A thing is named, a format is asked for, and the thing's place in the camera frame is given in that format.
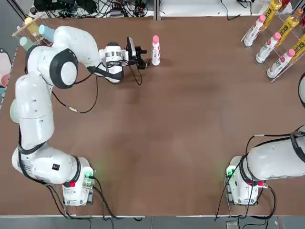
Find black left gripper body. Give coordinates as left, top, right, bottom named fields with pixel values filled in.
left=122, top=47, right=143, bottom=67

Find white drink bottle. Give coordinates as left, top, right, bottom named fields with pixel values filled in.
left=151, top=41, right=162, bottom=67

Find white bottle with pink cap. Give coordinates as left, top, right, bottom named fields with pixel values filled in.
left=255, top=32, right=282, bottom=64
left=266, top=49, right=296, bottom=79
left=243, top=14, right=267, bottom=47

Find clear acrylic bottle shelf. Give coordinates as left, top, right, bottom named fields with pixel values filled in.
left=240, top=0, right=305, bottom=84

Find yellow drink bottle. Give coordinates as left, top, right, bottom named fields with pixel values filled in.
left=289, top=34, right=305, bottom=65
left=261, top=0, right=283, bottom=31
left=277, top=9, right=300, bottom=46

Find light blue cup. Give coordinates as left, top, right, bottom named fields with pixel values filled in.
left=38, top=24, right=56, bottom=41

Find yellow cup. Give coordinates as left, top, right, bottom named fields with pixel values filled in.
left=24, top=17, right=40, bottom=34

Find light green cup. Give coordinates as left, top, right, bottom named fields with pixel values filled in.
left=19, top=37, right=36, bottom=52

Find pink round bowl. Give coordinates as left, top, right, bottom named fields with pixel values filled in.
left=0, top=73, right=10, bottom=87

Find light green plate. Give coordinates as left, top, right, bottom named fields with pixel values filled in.
left=9, top=99, right=20, bottom=124

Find aluminium frame post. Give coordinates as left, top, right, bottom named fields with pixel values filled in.
left=153, top=0, right=162, bottom=21

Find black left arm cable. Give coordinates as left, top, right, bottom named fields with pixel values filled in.
left=51, top=61, right=143, bottom=114

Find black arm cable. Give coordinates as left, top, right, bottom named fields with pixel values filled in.
left=51, top=61, right=143, bottom=114
left=214, top=128, right=305, bottom=221

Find white wire cup rack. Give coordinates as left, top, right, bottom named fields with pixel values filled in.
left=11, top=13, right=55, bottom=52

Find black left base cable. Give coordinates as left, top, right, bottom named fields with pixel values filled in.
left=45, top=175, right=146, bottom=229

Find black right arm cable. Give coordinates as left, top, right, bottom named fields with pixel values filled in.
left=214, top=128, right=305, bottom=221

